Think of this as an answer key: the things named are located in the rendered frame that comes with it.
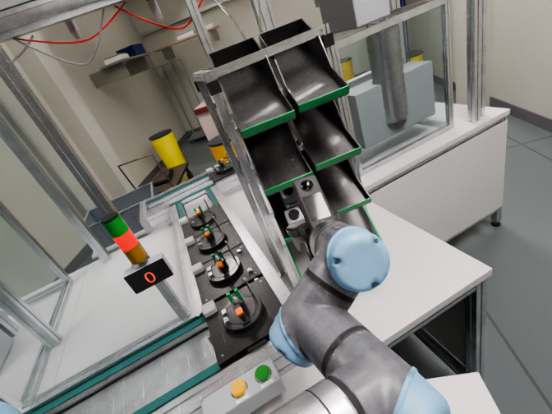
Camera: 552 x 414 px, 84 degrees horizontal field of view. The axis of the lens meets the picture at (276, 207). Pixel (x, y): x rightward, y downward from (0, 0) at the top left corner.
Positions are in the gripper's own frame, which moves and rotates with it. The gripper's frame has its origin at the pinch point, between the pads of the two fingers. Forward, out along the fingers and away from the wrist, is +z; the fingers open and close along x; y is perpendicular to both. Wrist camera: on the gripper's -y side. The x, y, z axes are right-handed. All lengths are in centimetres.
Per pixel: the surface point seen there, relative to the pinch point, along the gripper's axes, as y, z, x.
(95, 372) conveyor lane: 26, 31, -79
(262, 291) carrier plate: 22.1, 33.0, -18.9
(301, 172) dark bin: -10.6, 9.5, 4.3
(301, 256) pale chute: 14.0, 25.3, -2.8
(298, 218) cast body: 0.4, 11.4, -0.5
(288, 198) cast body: -5.2, 16.7, -0.6
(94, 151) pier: -146, 384, -201
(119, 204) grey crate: -45, 225, -132
